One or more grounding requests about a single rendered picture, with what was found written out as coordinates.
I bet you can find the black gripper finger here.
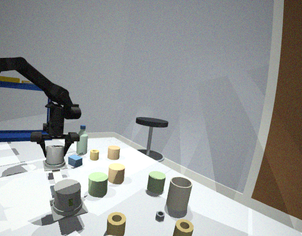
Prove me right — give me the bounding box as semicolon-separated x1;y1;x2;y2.
64;139;74;156
37;142;47;157

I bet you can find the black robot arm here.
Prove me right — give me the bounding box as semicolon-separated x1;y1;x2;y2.
0;57;81;121

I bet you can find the blue block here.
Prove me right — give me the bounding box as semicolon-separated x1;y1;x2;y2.
68;155;82;167

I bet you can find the small grey hex nut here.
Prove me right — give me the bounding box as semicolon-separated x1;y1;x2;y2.
156;211;165;221

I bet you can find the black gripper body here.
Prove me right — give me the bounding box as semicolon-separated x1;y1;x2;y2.
30;120;80;143

